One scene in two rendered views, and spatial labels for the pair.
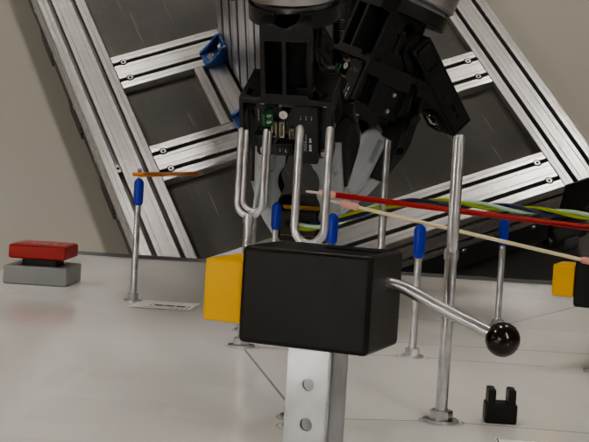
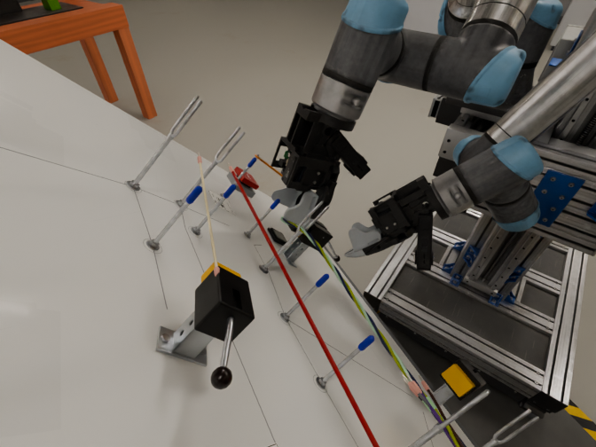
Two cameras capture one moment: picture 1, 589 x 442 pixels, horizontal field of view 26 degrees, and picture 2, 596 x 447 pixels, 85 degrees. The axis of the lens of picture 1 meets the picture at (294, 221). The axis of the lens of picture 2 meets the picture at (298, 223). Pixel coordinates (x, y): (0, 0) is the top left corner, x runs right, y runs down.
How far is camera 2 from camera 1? 0.72 m
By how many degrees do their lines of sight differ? 38
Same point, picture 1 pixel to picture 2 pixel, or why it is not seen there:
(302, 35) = (306, 115)
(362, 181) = (359, 248)
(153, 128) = not seen: hidden behind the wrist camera
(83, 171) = not seen: hidden behind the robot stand
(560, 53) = not seen: outside the picture
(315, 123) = (293, 164)
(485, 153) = (521, 350)
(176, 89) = (438, 246)
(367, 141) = (372, 234)
